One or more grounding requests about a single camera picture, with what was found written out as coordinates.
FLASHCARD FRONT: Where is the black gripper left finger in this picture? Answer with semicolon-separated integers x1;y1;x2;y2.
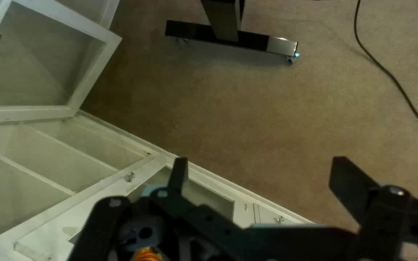
68;157;249;261

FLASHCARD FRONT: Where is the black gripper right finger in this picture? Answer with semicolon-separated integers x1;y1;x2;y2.
327;156;418;261

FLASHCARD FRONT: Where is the white glass-front cabinet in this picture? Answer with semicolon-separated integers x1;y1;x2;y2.
0;109;314;261

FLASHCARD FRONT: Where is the orange toy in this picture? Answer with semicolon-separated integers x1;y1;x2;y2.
120;217;171;261

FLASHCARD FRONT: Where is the black table base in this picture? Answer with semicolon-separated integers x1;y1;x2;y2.
163;0;301;66

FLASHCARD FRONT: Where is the black floor cable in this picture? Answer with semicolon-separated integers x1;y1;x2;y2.
352;0;418;147

